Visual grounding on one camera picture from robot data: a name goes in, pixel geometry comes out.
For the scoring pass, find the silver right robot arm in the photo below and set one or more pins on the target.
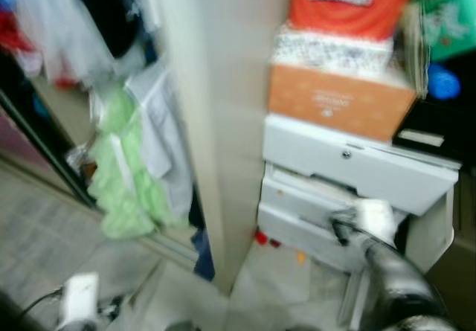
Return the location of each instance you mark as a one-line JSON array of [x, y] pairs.
[[401, 286]]

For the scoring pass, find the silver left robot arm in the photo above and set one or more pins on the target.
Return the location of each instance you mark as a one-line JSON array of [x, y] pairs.
[[74, 327]]

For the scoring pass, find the white drawer cabinet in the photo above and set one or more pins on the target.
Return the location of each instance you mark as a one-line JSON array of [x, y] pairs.
[[349, 164]]

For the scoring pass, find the small red object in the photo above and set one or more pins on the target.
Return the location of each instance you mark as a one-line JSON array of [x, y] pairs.
[[262, 238]]

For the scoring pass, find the dark blue cloth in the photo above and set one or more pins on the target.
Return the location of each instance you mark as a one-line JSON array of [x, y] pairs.
[[202, 249]]

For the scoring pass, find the brown wooden cabinet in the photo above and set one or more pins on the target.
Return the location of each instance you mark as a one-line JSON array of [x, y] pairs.
[[450, 256]]

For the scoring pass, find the plain orange cardboard box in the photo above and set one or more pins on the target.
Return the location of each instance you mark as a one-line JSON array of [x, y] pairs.
[[335, 100]]

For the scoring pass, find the light green cloth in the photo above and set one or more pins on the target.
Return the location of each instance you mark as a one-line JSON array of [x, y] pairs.
[[123, 182]]

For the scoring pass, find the black device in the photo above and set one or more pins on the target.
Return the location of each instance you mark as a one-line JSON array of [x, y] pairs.
[[446, 123]]

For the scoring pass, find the blue round object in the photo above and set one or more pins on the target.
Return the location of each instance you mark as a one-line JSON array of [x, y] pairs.
[[444, 82]]

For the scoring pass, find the white dotted box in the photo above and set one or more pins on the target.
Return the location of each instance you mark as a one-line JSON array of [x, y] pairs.
[[327, 48]]

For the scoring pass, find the wardrobe sliding door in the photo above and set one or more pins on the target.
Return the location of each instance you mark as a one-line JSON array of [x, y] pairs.
[[22, 141]]

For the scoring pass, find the red printed bag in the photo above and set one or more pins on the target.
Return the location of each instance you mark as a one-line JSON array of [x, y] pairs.
[[342, 18]]

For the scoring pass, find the green printed bag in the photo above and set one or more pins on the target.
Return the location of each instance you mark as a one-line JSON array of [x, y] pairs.
[[450, 18]]

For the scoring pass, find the pale blue hanging garment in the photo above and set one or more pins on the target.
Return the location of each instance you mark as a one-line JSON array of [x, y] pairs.
[[52, 18]]

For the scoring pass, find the black hanging garment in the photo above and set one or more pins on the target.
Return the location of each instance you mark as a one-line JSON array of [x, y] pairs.
[[111, 11]]

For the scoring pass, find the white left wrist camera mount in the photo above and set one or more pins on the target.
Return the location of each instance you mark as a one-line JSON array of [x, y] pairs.
[[80, 297]]

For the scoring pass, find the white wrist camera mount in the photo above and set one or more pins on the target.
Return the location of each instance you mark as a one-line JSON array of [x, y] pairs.
[[80, 297], [375, 219]]

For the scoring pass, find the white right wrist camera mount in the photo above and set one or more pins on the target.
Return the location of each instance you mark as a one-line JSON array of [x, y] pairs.
[[375, 219]]

